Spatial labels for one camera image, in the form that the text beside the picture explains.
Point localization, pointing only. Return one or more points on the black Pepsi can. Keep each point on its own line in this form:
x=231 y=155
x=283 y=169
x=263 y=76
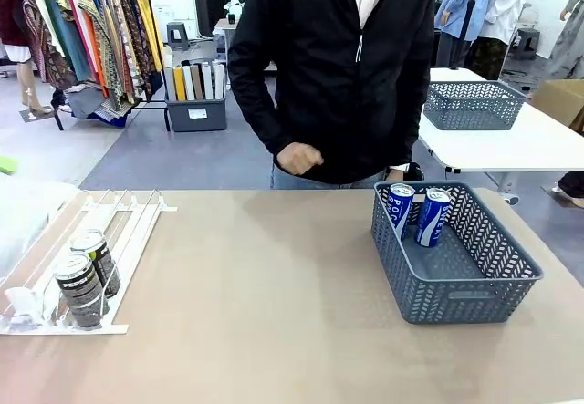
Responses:
x=106 y=262
x=82 y=290

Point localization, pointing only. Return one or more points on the blue Pocari Sweat can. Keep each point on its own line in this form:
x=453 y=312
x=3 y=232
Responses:
x=432 y=221
x=401 y=210

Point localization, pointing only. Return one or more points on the grey plastic lattice basket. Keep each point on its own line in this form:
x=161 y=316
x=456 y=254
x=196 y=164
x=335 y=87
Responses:
x=456 y=294
x=470 y=112

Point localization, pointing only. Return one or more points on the person's right forearm black sleeve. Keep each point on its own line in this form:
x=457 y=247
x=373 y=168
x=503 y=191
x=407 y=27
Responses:
x=260 y=121

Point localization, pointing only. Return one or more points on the person's left forearm black sleeve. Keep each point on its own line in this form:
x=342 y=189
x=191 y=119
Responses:
x=408 y=148

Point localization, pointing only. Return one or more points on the white dispenser pusher paddle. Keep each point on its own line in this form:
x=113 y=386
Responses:
x=23 y=301

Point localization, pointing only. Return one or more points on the white can dispenser rack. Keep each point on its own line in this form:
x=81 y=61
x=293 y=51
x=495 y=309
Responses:
x=132 y=249

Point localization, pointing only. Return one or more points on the person's right hand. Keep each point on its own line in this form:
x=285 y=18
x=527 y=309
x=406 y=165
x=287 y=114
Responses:
x=299 y=158

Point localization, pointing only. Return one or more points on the person's left hand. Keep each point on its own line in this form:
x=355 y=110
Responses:
x=396 y=176

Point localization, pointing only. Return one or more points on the pile of grey fabric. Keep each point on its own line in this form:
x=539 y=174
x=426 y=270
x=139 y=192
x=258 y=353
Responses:
x=91 y=103

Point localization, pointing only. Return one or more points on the brown patterned garment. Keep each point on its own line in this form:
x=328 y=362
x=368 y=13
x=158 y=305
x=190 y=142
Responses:
x=50 y=62

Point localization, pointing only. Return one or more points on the orange garment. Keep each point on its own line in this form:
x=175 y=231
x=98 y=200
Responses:
x=96 y=57

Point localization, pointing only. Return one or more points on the green garment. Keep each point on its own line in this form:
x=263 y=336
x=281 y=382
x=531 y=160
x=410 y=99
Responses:
x=64 y=34

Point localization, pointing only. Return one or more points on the mannequin in maroon top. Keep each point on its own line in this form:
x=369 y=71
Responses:
x=11 y=7

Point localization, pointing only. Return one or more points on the black clothes rack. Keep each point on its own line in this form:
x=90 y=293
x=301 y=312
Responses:
x=157 y=103

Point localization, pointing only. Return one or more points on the pink garment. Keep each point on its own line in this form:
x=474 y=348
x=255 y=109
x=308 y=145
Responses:
x=77 y=16

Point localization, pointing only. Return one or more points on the dark patterned garment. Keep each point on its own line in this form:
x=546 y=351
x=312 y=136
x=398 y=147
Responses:
x=132 y=44

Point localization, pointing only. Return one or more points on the grey fabric roll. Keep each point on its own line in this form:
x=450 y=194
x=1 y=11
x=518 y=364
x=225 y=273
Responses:
x=169 y=85

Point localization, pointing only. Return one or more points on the yellow fabric roll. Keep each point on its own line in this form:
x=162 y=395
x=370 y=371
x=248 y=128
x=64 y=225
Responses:
x=180 y=85

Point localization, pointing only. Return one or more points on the grey storage bin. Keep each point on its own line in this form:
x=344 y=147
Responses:
x=196 y=117

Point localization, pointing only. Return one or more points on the white fabric roll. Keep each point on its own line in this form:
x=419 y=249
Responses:
x=189 y=84
x=207 y=81
x=219 y=80

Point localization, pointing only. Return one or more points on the yellow garment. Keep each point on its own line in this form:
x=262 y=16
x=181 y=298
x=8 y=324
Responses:
x=146 y=16

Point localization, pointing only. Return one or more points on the brown fabric roll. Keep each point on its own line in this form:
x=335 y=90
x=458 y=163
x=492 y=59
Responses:
x=197 y=82

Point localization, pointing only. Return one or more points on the grey plastic stool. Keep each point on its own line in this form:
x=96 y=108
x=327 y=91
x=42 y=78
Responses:
x=178 y=34

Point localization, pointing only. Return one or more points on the grey background work table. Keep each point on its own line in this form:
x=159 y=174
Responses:
x=223 y=27

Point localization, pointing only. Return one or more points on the person in black jacket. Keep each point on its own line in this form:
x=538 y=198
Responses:
x=342 y=103

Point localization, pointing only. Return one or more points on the black bag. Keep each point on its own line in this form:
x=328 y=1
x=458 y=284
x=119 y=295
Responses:
x=417 y=172

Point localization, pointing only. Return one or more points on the mannequin in blue shirt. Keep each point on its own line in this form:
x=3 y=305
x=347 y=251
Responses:
x=456 y=7

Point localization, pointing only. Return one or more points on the white side table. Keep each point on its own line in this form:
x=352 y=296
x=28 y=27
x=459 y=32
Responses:
x=502 y=148

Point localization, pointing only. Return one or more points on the mannequin in white coat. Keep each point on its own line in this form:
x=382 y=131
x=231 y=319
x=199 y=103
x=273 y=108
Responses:
x=506 y=3

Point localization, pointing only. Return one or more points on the dark grey stool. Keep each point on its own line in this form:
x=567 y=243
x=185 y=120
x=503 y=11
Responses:
x=528 y=41

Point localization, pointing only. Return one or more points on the cardboard box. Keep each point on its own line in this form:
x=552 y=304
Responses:
x=561 y=96

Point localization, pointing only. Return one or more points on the seated person's leg and shoe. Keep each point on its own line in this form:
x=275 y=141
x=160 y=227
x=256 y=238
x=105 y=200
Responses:
x=570 y=187

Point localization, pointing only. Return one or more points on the mannequin in grey dress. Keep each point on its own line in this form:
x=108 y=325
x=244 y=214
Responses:
x=570 y=44

